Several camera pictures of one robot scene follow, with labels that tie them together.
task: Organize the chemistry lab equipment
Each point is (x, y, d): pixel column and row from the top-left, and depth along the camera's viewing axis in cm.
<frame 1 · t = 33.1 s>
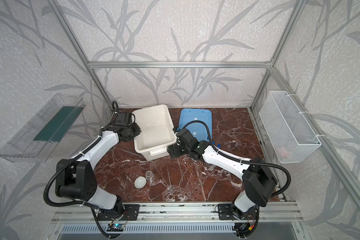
left hand: (140, 125, 90), fingers closed
right hand: (173, 142, 83), fingers open
white plastic storage bin: (158, 131, 108), on the table
blue plastic bin lid: (197, 126, 74), point 30 cm above the table
white ceramic evaporating dish: (140, 182, 84), on the table
small clear glass beaker: (150, 176, 82), point 5 cm above the table

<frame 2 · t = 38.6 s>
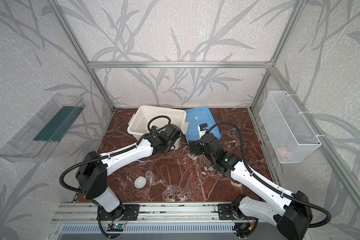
left hand: (178, 131, 86), fingers open
right hand: (196, 134, 77), fingers open
white plastic storage bin: (138, 121, 99), point 12 cm above the table
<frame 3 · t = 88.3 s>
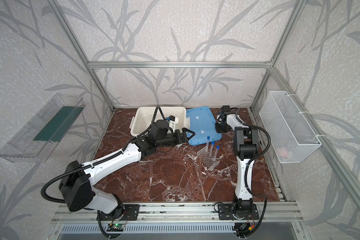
left hand: (192, 133, 74), fingers open
right hand: (220, 126, 107), fingers closed
clear acrylic test tube rack: (207, 160, 93), on the table
blue capped test tube: (207, 144, 92), point 8 cm above the table
blue capped test tube 3: (218, 147, 82), point 16 cm above the table
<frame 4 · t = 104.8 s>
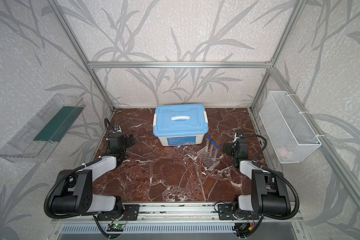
left hand: (124, 131, 92), fingers open
right hand: (232, 140, 94), fingers open
white plastic storage bin: (181, 141, 95), point 7 cm above the table
blue plastic bin lid: (180, 119, 93), point 18 cm above the table
